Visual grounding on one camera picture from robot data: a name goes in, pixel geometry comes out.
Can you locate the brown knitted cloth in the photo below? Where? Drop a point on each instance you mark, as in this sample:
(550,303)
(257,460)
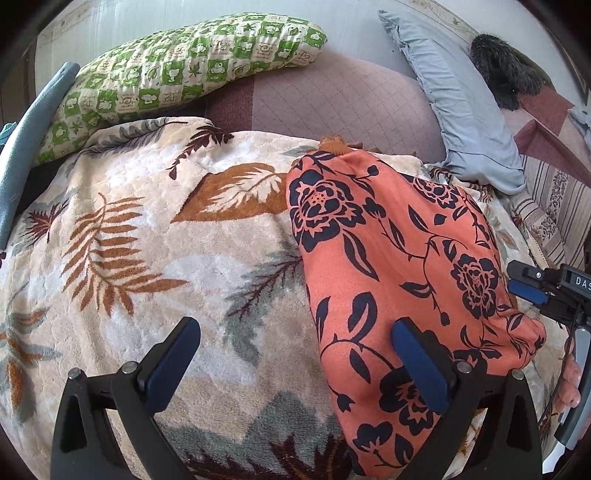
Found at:
(339,144)

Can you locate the green checkered pillow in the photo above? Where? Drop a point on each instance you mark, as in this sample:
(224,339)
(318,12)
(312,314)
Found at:
(175,69)

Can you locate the dark furry item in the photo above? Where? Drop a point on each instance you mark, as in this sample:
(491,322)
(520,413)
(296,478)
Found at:
(508,69)

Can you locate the black cloth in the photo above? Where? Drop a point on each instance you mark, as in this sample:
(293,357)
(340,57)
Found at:
(39,184)

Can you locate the light blue folded cloth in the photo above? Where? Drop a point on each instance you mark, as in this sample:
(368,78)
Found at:
(27,152)

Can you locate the mauve quilted bed sheet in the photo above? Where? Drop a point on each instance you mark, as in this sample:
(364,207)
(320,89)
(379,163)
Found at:
(332,101)

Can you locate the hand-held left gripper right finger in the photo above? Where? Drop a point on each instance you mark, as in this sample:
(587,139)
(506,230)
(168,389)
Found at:
(422,364)

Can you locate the orange floral print garment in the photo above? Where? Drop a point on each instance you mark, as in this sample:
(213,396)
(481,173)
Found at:
(392,258)

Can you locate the teal knitted garment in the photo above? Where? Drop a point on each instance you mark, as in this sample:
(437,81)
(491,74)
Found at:
(5,130)

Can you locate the grey-blue frilled pillow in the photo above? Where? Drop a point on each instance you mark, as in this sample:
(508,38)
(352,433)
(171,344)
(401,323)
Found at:
(461,106)

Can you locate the maroon patterned quilt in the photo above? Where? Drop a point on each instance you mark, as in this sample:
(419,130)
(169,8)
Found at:
(549,124)

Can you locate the cream leaf print blanket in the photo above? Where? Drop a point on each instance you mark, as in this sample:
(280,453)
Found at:
(138,258)

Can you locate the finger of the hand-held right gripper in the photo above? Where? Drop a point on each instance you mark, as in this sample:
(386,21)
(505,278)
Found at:
(531,272)
(526,290)

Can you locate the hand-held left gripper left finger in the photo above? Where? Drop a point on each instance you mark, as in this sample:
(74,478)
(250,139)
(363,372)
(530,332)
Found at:
(168,360)

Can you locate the person's right hand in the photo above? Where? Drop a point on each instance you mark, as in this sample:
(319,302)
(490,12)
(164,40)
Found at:
(569,385)

